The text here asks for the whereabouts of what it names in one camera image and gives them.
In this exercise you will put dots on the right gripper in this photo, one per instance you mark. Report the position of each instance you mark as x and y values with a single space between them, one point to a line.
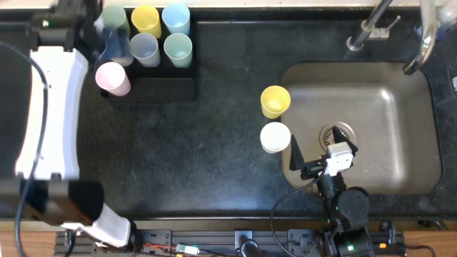
312 168

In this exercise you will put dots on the white cup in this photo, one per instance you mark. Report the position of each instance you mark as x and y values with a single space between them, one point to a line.
125 59
275 137

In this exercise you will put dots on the yellow cup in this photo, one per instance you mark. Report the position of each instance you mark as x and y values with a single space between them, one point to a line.
275 101
144 18

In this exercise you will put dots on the pink cup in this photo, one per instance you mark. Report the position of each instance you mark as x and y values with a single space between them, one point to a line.
110 76

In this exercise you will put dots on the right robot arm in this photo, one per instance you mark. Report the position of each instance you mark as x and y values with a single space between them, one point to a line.
353 207

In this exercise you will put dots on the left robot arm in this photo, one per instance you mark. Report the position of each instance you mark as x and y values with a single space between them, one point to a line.
53 107

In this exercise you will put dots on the steel sink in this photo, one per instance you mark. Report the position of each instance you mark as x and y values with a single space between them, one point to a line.
392 125

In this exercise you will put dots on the steel tap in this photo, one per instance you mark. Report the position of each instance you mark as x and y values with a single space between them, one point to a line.
358 37

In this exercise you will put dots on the black tray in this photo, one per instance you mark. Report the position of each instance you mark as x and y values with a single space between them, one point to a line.
168 87

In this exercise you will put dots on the green cup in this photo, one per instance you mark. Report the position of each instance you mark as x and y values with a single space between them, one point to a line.
116 16
177 46

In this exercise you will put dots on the blue cup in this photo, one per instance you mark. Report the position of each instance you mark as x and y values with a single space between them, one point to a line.
175 18

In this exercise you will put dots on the grey cup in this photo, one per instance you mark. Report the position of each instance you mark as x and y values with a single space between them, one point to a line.
144 46

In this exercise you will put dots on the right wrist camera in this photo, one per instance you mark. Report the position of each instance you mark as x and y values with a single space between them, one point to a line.
339 158

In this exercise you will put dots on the mounting rail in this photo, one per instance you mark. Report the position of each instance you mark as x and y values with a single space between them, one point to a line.
207 239

